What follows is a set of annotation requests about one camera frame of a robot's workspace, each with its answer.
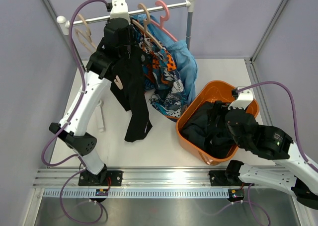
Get beige wooden hanger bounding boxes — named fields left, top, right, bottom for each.
left=74, top=14, right=97, bottom=54
left=131, top=3, right=163, bottom=49

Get dark navy shorts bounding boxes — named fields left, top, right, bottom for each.
left=181, top=101, right=235, bottom=159

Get pink plastic hanger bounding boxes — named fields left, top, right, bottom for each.
left=114, top=75, right=123, bottom=90
left=151, top=0, right=177, bottom=42

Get black shorts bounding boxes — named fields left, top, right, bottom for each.
left=110, top=46, right=152, bottom=143

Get colourful patterned shorts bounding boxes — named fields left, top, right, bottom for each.
left=131, top=19, right=187, bottom=122

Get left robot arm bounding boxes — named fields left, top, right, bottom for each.
left=49, top=18, right=133, bottom=186

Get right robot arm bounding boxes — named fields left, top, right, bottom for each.
left=204, top=101, right=318, bottom=210

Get light blue shorts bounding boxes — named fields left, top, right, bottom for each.
left=131, top=14, right=198, bottom=105

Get orange plastic basket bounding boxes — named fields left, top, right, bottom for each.
left=175, top=80, right=260, bottom=166

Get white clothes rack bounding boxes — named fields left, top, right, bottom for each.
left=57, top=0, right=195, bottom=136

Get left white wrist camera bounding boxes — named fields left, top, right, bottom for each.
left=110, top=0, right=130, bottom=23

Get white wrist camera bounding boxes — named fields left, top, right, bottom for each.
left=228, top=86, right=253, bottom=110
left=110, top=0, right=130, bottom=23

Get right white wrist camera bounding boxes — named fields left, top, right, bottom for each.
left=228, top=86, right=253, bottom=110

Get purple floor cable right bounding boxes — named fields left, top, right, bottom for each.
left=196, top=182, right=272, bottom=223

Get purple floor cable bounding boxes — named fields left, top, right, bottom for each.
left=59, top=170, right=106, bottom=224
left=196, top=182, right=272, bottom=223

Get purple floor cable left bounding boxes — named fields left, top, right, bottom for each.
left=59, top=170, right=106, bottom=224

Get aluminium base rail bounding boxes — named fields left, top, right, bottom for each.
left=32, top=167, right=226, bottom=188

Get white slotted cable duct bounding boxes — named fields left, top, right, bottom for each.
left=43, top=188, right=229, bottom=199

